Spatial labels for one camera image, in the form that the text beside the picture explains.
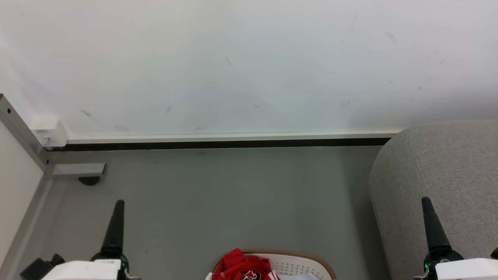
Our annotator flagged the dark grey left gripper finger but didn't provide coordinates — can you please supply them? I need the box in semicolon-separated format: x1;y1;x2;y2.
100;199;126;252

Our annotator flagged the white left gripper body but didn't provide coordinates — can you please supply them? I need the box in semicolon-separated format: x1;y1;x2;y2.
41;251;140;280

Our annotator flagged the white wall baseboard strip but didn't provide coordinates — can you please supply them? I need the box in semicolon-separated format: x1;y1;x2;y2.
66;130;402;145

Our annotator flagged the grey fabric sofa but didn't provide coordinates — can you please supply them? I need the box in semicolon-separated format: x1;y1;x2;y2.
368;120;498;280

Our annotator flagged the red jersey with numbers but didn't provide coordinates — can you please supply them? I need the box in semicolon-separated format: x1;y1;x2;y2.
212;248;279;280

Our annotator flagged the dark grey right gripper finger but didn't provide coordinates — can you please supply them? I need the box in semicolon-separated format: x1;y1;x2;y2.
421;196;452;253

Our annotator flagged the white partition panel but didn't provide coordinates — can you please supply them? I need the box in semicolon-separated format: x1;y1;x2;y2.
0;121;44;267

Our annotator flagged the white laundry basket brown rim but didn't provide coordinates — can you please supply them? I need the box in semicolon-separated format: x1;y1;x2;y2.
205;250;337;280

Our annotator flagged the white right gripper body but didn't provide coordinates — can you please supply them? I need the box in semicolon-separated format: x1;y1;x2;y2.
414;251;498;280

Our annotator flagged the white wall junction box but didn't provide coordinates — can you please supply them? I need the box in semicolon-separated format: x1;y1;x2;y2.
30;118;70;148

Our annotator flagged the grey metal partition frame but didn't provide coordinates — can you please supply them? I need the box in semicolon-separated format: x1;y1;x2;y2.
0;93;55;280

